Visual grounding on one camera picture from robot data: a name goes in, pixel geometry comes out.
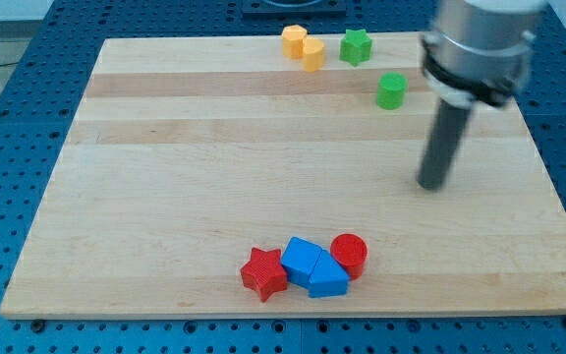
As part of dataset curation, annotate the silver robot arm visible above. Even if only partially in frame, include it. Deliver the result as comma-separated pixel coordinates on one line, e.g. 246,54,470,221
422,0,547,109

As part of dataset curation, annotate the blue cube block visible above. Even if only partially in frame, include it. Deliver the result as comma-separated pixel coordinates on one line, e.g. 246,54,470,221
281,237,322,288

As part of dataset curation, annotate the red star block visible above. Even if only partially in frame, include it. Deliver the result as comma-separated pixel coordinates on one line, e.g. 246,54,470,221
240,247,288,303

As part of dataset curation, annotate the green star block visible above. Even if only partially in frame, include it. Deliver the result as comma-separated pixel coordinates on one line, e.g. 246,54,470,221
339,29,372,67

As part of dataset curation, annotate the light wooden board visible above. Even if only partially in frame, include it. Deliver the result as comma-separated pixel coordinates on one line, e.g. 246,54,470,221
0,32,566,320

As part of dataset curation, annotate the red cylinder block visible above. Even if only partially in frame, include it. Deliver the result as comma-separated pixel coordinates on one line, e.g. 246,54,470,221
330,233,368,280

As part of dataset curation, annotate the blue triangle block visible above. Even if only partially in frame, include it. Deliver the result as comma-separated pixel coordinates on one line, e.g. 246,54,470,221
308,250,350,298

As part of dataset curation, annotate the yellow rounded block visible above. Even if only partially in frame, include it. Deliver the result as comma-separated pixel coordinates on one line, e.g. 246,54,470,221
302,36,325,72

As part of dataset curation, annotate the yellow hexagon block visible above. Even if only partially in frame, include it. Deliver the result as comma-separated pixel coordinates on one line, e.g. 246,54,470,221
281,25,308,59

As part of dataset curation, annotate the green cylinder block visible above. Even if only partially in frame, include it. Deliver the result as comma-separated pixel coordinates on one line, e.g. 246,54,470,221
375,72,408,110

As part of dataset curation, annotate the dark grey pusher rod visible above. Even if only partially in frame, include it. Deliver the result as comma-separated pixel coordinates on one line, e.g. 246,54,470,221
417,99,472,191

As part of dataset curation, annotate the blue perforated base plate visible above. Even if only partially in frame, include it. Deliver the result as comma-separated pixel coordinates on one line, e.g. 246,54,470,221
0,1,566,353

